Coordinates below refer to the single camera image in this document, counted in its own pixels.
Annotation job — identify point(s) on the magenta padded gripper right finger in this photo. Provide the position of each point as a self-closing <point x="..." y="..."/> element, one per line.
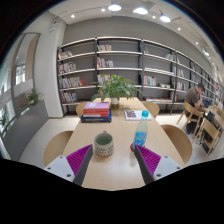
<point x="153" y="166"/>

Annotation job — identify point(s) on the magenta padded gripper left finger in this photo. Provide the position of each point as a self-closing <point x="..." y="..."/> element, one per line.
<point x="72" y="167"/>

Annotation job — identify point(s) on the clear water bottle blue cap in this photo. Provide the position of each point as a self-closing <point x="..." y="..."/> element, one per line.
<point x="141" y="132"/>

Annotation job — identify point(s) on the dark red round coaster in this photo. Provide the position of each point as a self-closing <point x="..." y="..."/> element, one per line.
<point x="132" y="147"/>

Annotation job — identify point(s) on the wooden chair near left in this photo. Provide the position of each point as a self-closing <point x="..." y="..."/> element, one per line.
<point x="56" y="146"/>

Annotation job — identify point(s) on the wooden chair near right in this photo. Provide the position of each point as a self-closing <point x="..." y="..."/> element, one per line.
<point x="182" y="150"/>

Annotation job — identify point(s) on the green patterned ceramic mug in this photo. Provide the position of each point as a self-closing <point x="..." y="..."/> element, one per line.
<point x="104" y="144"/>

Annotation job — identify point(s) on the dark blue bottom book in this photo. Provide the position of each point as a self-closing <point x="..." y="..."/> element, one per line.
<point x="96" y="119"/>

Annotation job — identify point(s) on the open magazine on table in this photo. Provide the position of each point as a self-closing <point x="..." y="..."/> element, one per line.
<point x="137" y="115"/>

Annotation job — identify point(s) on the wooden chair far right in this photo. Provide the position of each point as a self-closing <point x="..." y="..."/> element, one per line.
<point x="152" y="108"/>

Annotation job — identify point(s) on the wooden chair far left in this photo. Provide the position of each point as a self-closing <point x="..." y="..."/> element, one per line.
<point x="80" y="108"/>

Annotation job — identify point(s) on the red middle book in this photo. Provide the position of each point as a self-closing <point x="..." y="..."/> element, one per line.
<point x="100" y="112"/>

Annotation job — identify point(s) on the pink top book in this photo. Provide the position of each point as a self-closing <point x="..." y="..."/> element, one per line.
<point x="96" y="106"/>

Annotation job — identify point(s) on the wooden chair with backpack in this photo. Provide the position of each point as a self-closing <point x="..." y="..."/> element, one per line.
<point x="200" y="137"/>

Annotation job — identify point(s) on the wooden chair under man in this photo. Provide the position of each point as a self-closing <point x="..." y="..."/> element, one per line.
<point x="192" y="115"/>

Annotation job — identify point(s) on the black backpack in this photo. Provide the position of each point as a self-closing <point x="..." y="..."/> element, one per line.
<point x="210" y="130"/>

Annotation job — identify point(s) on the small plant on ledge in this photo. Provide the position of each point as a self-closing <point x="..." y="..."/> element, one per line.
<point x="33" y="97"/>

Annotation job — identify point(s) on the seated man brown shirt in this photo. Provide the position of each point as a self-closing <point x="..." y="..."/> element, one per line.
<point x="194" y="98"/>

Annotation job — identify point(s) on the potted green plant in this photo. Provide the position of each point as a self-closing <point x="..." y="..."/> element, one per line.
<point x="114" y="88"/>

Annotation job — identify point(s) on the large grey wall bookshelf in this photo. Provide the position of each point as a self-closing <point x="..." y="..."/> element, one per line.
<point x="161" y="74"/>

